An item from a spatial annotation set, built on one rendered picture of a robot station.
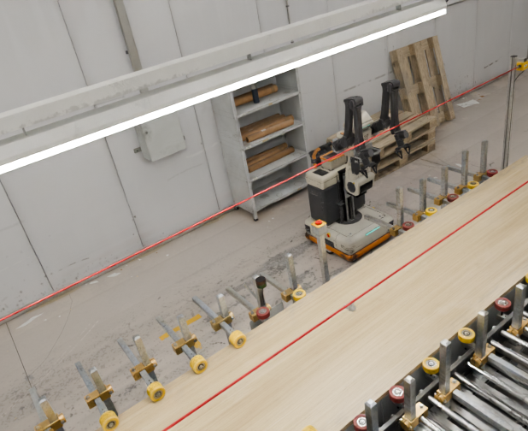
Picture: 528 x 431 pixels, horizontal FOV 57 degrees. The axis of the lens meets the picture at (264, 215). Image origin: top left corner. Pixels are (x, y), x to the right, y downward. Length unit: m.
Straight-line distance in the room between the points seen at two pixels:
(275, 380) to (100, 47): 3.46
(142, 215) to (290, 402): 3.39
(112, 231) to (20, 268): 0.93
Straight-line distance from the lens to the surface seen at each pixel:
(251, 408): 2.49
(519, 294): 2.79
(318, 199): 4.67
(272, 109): 5.94
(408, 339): 2.71
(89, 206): 5.18
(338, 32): 2.34
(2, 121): 1.73
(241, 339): 2.74
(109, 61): 4.97
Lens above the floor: 2.81
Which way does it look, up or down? 30 degrees down
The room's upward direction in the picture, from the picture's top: 11 degrees counter-clockwise
